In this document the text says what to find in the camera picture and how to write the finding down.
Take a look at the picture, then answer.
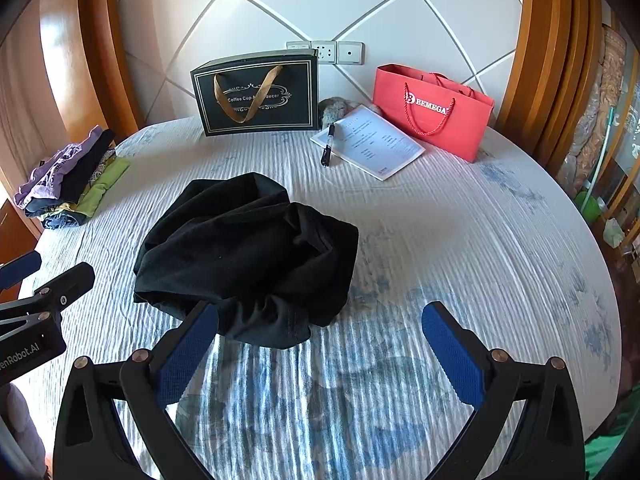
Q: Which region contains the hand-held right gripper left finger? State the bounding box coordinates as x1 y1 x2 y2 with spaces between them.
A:
52 301 221 480

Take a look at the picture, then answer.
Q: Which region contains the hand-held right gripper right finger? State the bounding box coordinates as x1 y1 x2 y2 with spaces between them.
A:
421 301 587 480

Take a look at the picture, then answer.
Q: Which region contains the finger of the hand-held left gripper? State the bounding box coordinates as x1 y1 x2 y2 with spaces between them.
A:
0 251 42 291
0 262 96 338

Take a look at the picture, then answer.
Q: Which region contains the black t-shirt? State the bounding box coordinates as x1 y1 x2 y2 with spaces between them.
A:
132 172 360 351

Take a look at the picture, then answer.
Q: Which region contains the person's left forearm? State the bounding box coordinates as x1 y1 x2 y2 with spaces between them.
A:
0 382 51 480

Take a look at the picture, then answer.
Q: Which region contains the blue folded garment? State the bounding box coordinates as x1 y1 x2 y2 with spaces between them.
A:
25 200 86 231

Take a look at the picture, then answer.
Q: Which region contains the green folded garment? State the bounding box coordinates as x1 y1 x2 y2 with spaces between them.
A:
75 157 131 218

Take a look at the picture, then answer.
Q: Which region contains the purple folded garment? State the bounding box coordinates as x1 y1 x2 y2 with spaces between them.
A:
13 126 103 209

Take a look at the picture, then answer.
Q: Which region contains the white blue patterned bedsheet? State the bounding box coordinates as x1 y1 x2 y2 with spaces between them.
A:
20 115 623 480

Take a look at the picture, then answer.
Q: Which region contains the green cloth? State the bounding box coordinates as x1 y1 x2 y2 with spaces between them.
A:
585 420 631 480

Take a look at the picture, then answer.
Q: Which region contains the green plastic container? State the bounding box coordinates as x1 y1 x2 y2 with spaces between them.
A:
575 192 606 221

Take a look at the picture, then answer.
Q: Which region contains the white paper document pad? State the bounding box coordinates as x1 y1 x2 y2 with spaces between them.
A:
310 105 426 181

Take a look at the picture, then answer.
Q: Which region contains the red gift bag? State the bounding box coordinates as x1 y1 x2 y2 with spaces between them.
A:
372 63 496 163

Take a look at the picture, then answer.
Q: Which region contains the black marker pen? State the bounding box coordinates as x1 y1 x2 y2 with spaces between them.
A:
320 123 337 168

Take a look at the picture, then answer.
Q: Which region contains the black gift bag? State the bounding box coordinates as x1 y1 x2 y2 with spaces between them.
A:
190 49 319 137

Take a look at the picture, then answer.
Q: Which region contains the grey furry toy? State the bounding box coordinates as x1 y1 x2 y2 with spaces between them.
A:
319 97 386 131

